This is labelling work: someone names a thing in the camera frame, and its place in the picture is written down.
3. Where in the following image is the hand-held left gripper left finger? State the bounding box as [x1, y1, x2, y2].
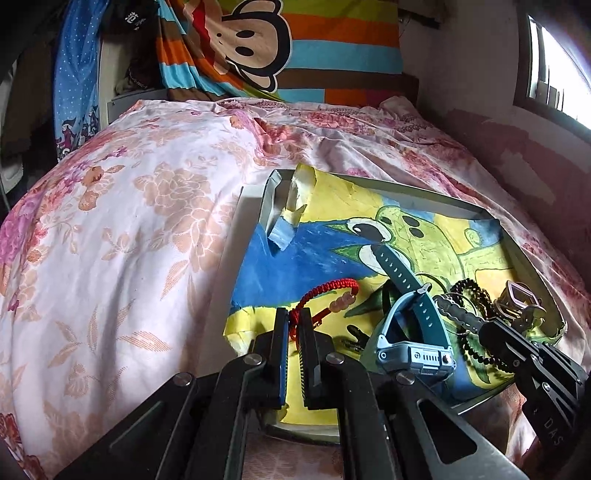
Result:
[55, 308, 291, 480]

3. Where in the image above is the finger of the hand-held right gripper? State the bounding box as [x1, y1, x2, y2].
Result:
[479, 318, 591, 386]
[510, 362, 583, 450]

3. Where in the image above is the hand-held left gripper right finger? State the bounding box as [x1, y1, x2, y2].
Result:
[298, 308, 529, 480]

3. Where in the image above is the silver square watch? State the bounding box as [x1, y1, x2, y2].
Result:
[493, 281, 546, 325]

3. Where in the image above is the red braided bracelet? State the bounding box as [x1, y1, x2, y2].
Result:
[288, 278, 361, 343]

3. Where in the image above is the black bead bracelet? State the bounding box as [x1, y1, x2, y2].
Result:
[447, 278, 514, 376]

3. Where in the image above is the teal smart watch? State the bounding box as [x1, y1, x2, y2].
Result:
[370, 244, 457, 383]

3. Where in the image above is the tray with cartoon paper lining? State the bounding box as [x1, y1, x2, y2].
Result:
[221, 167, 570, 445]

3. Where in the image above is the black hair clip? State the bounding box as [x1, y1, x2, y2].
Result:
[341, 324, 371, 352]

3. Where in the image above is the cartoon drawing paper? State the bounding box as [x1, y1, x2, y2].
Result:
[224, 161, 567, 426]

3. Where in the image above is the pink floral bed sheet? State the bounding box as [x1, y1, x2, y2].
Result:
[0, 96, 591, 480]

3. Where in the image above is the window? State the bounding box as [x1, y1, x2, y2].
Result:
[512, 8, 591, 136]

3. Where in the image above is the striped monkey cartoon pillow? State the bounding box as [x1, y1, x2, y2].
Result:
[154, 0, 403, 106]

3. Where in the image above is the blue dotted curtain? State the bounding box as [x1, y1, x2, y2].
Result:
[52, 0, 110, 163]

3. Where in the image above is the black cap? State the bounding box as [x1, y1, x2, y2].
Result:
[102, 0, 161, 37]

